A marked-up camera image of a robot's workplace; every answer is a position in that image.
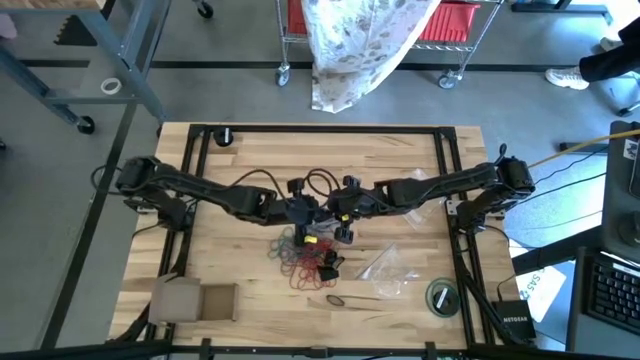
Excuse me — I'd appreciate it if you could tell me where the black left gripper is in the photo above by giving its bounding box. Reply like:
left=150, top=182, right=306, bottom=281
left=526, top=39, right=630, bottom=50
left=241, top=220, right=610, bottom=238
left=272, top=178, right=325, bottom=247

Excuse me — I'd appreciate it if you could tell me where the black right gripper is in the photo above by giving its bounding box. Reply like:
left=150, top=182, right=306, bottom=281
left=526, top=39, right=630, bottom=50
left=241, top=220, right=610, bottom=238
left=327, top=174, right=389, bottom=245

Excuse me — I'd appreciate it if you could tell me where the red rubber bands heap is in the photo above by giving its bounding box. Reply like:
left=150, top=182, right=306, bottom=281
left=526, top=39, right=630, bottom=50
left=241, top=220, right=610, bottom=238
left=278, top=238, right=340, bottom=292

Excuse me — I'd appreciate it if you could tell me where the black round puck white label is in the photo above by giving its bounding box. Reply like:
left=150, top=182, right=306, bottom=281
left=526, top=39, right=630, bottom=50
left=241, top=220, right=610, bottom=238
left=212, top=126, right=236, bottom=148
left=431, top=284, right=458, bottom=315

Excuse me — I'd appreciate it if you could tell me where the white floral curtain cloth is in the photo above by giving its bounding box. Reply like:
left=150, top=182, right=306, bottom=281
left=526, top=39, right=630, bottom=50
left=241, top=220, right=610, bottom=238
left=299, top=0, right=444, bottom=115

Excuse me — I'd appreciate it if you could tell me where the open brown cardboard box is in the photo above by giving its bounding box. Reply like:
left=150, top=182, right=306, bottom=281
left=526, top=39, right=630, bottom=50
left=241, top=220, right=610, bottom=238
left=148, top=272, right=240, bottom=326

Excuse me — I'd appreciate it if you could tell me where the red plastic bin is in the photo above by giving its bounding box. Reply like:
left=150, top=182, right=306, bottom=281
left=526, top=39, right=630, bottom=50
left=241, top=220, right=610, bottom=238
left=417, top=1, right=482, bottom=44
left=286, top=0, right=308, bottom=36

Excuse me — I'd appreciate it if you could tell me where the black metal beam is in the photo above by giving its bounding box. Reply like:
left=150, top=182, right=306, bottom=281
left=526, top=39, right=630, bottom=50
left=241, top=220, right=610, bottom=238
left=510, top=225, right=606, bottom=277

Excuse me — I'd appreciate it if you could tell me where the white printed paper sheet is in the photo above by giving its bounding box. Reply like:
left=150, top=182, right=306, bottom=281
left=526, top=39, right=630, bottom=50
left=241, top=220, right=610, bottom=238
left=508, top=238, right=569, bottom=324

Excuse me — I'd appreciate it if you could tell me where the grey metal workbench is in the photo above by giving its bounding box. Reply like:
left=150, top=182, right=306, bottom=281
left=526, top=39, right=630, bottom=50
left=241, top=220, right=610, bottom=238
left=0, top=0, right=174, bottom=135

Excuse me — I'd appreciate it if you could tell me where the black desk foot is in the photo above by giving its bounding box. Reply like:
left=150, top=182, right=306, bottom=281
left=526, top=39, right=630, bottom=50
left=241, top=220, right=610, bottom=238
left=557, top=141, right=610, bottom=156

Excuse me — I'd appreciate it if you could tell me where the dark desk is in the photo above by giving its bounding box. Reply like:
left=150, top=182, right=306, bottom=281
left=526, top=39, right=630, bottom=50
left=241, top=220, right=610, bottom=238
left=566, top=244, right=640, bottom=360

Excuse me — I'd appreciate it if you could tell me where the black keyboard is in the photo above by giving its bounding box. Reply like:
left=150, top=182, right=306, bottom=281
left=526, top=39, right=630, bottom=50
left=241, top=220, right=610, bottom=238
left=583, top=259, right=640, bottom=337

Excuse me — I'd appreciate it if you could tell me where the black desk base bar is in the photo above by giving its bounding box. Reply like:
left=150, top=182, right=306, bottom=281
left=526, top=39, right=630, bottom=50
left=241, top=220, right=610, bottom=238
left=509, top=0, right=615, bottom=25

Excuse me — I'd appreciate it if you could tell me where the black serrated foam block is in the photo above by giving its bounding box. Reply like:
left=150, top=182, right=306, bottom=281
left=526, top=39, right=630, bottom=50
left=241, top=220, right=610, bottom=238
left=53, top=14, right=99, bottom=48

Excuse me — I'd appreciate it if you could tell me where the office chair base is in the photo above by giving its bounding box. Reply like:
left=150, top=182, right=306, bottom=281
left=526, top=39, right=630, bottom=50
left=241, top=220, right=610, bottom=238
left=614, top=97, right=640, bottom=119

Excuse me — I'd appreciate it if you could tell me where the person's leg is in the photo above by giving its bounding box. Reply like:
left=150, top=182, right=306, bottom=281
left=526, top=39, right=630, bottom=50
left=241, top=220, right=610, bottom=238
left=578, top=17, right=640, bottom=84

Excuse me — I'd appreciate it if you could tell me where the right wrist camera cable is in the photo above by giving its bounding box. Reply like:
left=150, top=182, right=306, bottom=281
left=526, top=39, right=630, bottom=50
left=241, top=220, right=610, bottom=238
left=304, top=167, right=343, bottom=200

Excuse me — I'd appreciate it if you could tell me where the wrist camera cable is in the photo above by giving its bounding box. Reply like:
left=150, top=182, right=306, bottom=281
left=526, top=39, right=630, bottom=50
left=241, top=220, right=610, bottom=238
left=228, top=168, right=291, bottom=201
left=304, top=167, right=343, bottom=200

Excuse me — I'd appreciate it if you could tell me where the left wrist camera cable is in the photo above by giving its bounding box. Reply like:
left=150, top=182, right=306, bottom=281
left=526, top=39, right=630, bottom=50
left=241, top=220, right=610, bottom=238
left=228, top=168, right=291, bottom=201

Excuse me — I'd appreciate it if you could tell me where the green tape ring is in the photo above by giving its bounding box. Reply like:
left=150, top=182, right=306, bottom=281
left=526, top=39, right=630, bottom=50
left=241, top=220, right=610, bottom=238
left=425, top=277, right=462, bottom=319

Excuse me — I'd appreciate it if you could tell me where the black power cable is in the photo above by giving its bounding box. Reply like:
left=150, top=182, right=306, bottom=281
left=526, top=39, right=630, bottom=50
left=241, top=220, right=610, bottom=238
left=131, top=221, right=169, bottom=239

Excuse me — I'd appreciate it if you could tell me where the black switch cable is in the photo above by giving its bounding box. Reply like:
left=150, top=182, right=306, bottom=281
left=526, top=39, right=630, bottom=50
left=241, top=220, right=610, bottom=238
left=494, top=272, right=518, bottom=303

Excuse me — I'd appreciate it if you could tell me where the chrome wire rack cart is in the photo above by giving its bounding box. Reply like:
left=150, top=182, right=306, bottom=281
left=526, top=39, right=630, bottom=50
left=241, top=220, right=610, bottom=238
left=273, top=0, right=507, bottom=91

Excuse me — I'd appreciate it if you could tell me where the black Netgear network switch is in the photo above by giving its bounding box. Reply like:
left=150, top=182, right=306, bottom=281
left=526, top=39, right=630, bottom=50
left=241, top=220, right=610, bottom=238
left=491, top=298, right=538, bottom=347

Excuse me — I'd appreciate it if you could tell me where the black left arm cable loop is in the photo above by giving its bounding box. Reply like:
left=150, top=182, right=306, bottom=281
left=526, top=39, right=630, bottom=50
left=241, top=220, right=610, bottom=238
left=90, top=164, right=124, bottom=194

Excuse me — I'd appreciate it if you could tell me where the black floor cable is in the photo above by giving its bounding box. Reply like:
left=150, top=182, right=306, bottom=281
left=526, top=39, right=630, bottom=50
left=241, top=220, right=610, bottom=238
left=529, top=148, right=609, bottom=189
left=532, top=172, right=607, bottom=201

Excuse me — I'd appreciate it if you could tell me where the yellow cable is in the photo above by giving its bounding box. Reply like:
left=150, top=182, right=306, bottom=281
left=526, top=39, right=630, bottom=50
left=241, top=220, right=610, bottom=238
left=528, top=128, right=640, bottom=170

